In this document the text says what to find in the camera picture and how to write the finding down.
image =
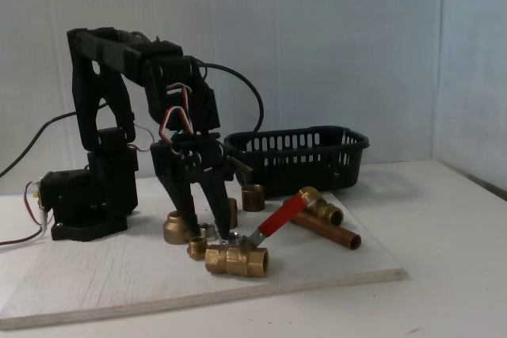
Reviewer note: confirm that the brass hex double nipple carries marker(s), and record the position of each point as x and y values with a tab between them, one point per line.
233	213

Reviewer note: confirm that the dark brass coupling sleeve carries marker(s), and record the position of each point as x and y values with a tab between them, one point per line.
252	198

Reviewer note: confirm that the silver hex bushing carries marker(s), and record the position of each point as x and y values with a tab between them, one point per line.
208	231

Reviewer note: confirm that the chrome nut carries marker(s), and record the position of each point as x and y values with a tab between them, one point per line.
235	238

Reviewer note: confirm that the brass bell reducer fitting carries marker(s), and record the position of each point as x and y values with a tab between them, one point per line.
174	231

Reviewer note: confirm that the small brass threaded nipple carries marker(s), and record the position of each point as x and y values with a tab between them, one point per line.
197	247

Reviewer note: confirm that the black plastic slotted basket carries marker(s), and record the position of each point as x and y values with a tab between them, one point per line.
297	172

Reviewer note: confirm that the white painted wooden board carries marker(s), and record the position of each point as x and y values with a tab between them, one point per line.
119	270

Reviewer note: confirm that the brass tee fitting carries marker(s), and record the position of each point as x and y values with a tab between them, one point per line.
326	211

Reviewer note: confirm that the copper pipe piece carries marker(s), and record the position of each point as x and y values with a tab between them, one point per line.
328	231

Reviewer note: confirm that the small controller circuit board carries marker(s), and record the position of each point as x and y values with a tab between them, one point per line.
38	195

